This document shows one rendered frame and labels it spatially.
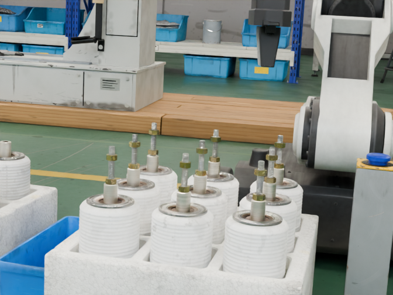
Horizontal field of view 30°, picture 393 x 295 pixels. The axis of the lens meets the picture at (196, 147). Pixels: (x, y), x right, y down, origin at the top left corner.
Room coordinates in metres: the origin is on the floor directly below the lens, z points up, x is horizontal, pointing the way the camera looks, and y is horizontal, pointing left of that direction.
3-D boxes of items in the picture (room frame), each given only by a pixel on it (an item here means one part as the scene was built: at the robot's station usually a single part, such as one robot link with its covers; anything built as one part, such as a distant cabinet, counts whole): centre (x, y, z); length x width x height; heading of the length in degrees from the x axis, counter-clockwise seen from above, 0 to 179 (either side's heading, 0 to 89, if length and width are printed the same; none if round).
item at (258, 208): (1.07, -0.10, 0.26); 0.02 x 0.02 x 0.03
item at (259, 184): (1.07, -0.10, 0.30); 0.01 x 0.01 x 0.08
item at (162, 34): (6.15, 0.34, 0.36); 0.50 x 0.38 x 0.21; 172
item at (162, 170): (1.35, 0.08, 0.25); 0.08 x 0.08 x 0.01
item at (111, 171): (1.12, 0.13, 0.30); 0.01 x 0.01 x 0.08
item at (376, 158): (1.22, -0.31, 0.32); 0.04 x 0.04 x 0.02
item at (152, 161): (1.35, 0.08, 0.26); 0.02 x 0.02 x 0.03
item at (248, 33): (6.02, -0.52, 0.36); 0.50 x 0.38 x 0.21; 170
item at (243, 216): (1.07, -0.10, 0.25); 0.08 x 0.08 x 0.01
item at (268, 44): (1.11, -0.10, 0.51); 0.03 x 0.02 x 0.06; 92
